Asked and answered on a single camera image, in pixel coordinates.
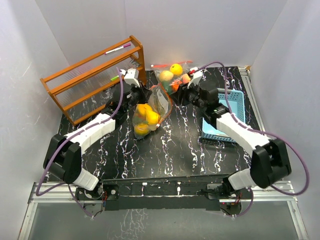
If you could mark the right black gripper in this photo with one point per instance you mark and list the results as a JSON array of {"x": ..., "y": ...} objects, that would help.
[{"x": 182, "y": 93}]

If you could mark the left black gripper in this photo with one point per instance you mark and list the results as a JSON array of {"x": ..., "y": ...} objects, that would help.
[{"x": 145, "y": 93}]

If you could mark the yellow fake bell pepper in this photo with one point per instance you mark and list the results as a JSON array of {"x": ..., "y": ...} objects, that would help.
[{"x": 146, "y": 113}]

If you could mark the clear zip bag with peppers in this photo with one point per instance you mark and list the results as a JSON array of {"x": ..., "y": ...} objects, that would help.
[{"x": 160, "y": 102}]

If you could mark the orange yellow fake pepper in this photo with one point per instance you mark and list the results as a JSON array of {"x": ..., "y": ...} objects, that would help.
[{"x": 141, "y": 129}]

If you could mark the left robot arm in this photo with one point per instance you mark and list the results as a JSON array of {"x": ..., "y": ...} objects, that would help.
[{"x": 64, "y": 155}]

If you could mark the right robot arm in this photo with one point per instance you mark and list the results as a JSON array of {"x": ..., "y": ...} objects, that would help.
[{"x": 269, "y": 157}]

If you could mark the fake pink peach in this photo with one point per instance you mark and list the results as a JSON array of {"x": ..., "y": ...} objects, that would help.
[{"x": 185, "y": 78}]

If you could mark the fake green fruit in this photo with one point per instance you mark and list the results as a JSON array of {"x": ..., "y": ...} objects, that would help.
[{"x": 167, "y": 87}]

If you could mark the clear zip bag with fruit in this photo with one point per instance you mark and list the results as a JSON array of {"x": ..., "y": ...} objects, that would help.
[{"x": 160, "y": 67}]

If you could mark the yellow fake lemon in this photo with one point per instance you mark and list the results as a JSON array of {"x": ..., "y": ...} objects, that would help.
[{"x": 176, "y": 69}]

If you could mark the fake peach apple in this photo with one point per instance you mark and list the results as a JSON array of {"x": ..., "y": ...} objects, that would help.
[{"x": 165, "y": 76}]

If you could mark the green marker pen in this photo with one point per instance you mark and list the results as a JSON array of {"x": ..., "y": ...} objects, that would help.
[{"x": 114, "y": 78}]

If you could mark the pink marker pen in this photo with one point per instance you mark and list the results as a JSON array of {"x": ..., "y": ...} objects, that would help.
[{"x": 118, "y": 48}]

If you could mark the blue plastic basket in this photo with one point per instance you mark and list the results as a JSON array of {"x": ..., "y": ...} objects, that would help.
[{"x": 210, "y": 135}]

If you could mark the wooden shelf rack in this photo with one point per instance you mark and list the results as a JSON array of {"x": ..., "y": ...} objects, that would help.
[{"x": 78, "y": 90}]

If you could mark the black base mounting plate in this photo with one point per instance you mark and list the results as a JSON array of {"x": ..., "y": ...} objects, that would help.
[{"x": 209, "y": 184}]

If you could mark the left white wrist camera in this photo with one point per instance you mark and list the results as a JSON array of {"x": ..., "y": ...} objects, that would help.
[{"x": 130, "y": 76}]

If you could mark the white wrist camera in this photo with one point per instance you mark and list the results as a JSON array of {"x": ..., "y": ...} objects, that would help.
[
  {"x": 130, "y": 76},
  {"x": 195, "y": 77}
]

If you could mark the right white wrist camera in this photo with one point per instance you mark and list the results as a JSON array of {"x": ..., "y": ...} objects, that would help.
[{"x": 195, "y": 77}]

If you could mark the aluminium frame rail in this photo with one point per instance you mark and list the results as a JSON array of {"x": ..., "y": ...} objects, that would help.
[{"x": 50, "y": 193}]

